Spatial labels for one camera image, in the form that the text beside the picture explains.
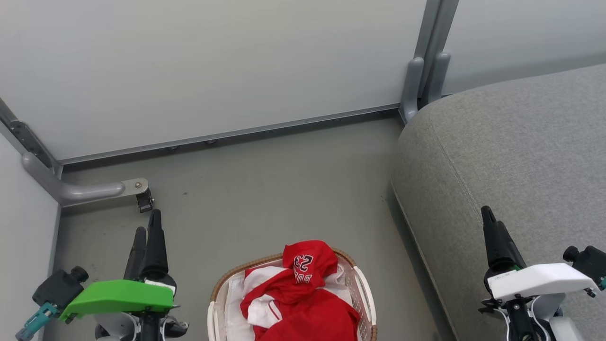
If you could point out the grey partition post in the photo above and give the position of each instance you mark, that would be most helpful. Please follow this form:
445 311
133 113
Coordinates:
428 71

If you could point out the white cloth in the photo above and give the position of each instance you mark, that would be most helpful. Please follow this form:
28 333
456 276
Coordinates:
234 308

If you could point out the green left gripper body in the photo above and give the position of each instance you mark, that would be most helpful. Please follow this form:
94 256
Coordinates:
118 296

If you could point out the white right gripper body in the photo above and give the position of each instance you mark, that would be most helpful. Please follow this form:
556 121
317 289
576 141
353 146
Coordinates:
539 279

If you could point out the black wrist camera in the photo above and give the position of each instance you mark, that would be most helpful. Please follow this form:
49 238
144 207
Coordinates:
59 289
592 263

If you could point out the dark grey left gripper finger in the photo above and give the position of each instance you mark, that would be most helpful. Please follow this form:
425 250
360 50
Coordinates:
155 255
136 255

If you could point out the red and white jersey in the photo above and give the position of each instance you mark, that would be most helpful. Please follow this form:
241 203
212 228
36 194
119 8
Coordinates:
312 312

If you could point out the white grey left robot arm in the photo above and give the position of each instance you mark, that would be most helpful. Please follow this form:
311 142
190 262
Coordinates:
118 327

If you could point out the black caster wheel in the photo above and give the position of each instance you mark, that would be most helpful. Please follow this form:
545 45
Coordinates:
144 201

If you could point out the grey partition corner frame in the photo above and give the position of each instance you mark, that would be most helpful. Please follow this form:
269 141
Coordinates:
28 137

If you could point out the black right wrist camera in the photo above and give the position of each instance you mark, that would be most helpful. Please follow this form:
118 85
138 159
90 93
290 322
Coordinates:
592 263

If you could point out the white basket with wicker rim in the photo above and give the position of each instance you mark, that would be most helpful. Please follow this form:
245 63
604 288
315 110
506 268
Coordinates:
362 293

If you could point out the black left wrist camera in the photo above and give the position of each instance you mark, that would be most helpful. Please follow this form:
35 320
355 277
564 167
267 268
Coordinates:
59 289

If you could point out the grey partition base rail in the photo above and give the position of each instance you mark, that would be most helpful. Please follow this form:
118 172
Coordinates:
236 132

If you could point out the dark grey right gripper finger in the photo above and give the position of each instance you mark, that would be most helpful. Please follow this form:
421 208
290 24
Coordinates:
502 251

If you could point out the grey fabric sofa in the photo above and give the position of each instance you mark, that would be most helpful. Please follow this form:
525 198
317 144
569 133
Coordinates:
497 151

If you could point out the grey metal partition foot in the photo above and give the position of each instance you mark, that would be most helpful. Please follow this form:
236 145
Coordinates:
71 192

